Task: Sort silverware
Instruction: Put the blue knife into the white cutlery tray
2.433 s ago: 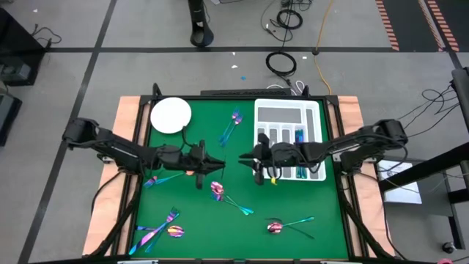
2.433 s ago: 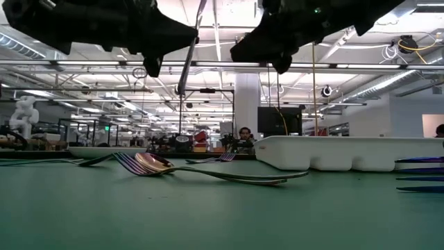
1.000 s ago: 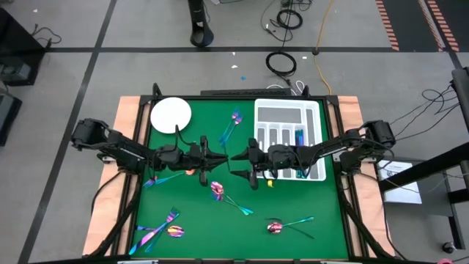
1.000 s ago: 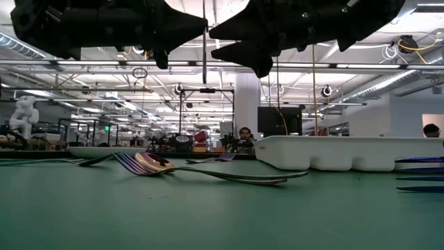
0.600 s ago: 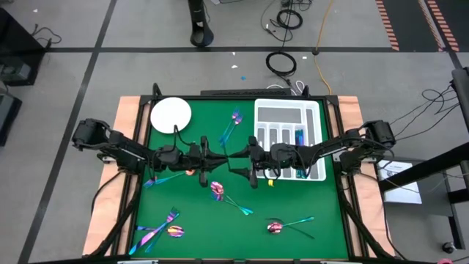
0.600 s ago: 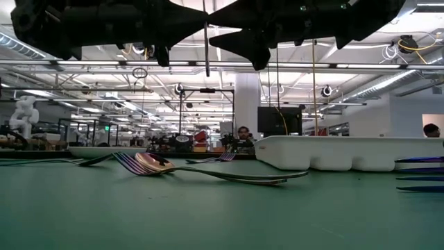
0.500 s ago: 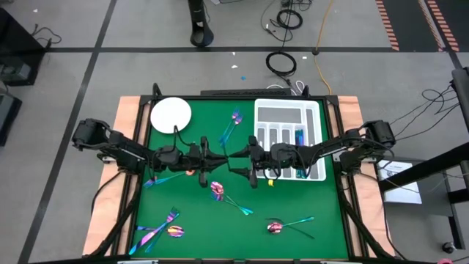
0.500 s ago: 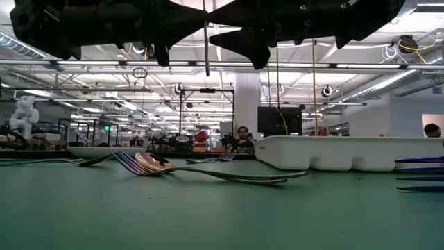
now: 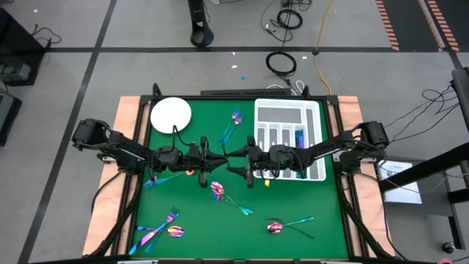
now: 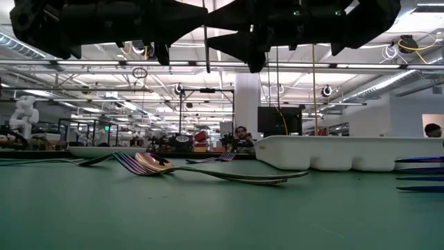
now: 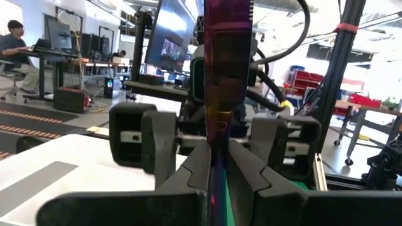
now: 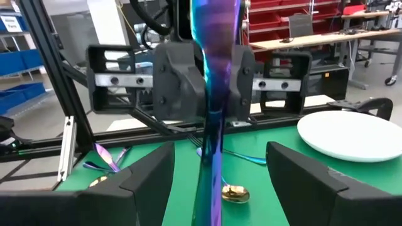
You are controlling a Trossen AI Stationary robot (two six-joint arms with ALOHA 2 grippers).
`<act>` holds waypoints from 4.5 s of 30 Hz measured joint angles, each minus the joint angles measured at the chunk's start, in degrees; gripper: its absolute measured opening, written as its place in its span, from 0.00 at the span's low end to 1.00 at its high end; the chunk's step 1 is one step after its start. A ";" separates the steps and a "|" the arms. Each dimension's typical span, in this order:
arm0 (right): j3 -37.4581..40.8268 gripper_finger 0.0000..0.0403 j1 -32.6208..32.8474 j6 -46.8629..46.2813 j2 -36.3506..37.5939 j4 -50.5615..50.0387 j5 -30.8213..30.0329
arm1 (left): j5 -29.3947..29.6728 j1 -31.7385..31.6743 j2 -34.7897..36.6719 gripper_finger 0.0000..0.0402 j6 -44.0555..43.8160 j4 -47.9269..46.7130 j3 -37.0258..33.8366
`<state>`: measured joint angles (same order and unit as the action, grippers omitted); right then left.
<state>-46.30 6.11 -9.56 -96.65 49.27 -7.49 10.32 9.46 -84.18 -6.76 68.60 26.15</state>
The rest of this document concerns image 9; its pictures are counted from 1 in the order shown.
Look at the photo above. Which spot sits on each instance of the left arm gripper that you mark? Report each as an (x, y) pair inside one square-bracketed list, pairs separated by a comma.
[(192, 158)]

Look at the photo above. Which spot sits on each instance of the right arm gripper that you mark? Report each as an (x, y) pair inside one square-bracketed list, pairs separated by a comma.
[(264, 159)]

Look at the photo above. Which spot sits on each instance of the iridescent rainbow spoon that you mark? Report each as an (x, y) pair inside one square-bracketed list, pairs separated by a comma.
[(190, 172), (275, 228), (176, 232), (217, 188)]

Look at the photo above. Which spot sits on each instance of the iridescent rainbow knife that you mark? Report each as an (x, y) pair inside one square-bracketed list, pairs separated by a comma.
[(150, 236), (302, 141), (298, 137)]

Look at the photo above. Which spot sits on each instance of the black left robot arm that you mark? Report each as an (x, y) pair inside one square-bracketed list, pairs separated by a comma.
[(121, 150)]

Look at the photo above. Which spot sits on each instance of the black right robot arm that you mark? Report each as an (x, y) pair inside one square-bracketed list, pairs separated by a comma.
[(329, 150)]

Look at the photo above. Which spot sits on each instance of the white cutlery organiser tray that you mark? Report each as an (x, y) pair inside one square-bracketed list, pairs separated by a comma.
[(280, 124)]

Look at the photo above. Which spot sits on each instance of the round white plate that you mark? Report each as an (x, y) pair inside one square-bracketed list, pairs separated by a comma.
[(170, 115)]

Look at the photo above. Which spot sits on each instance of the black flat bar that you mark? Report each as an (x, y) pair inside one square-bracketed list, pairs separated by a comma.
[(245, 92)]

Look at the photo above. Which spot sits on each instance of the green table mat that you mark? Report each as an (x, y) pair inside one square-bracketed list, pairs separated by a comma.
[(220, 238)]

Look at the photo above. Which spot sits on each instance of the black diagonal support strut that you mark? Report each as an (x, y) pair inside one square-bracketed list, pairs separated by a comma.
[(361, 223), (117, 223)]

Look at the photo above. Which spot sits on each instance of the black floor plug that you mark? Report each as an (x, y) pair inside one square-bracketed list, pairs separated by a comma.
[(315, 52)]

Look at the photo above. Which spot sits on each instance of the white paper sheet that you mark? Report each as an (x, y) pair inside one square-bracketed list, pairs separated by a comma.
[(403, 192)]

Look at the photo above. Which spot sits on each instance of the black box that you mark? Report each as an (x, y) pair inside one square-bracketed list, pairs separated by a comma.
[(7, 117)]

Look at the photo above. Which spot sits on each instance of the grey box device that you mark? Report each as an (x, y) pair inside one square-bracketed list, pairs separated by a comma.
[(16, 72)]

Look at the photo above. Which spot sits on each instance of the black caster wheel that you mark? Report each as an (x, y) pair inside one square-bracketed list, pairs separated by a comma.
[(447, 248)]

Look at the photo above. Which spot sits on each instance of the pink object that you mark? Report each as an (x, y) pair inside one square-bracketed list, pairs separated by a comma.
[(445, 262)]

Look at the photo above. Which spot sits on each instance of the black cabinet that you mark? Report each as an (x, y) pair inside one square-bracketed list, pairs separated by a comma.
[(22, 40)]

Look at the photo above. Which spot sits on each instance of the black upright pole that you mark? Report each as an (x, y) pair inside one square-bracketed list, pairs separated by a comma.
[(462, 91)]

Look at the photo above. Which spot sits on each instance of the black aluminium table frame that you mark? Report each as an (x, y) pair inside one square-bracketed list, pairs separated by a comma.
[(146, 99)]

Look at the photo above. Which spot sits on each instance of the black post stand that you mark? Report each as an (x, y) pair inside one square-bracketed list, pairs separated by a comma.
[(201, 36)]

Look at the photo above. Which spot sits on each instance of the grey base plate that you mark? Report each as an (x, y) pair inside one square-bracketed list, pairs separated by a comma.
[(438, 205)]

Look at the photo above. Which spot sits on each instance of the black metal stand frame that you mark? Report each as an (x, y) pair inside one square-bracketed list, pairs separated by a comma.
[(454, 154)]

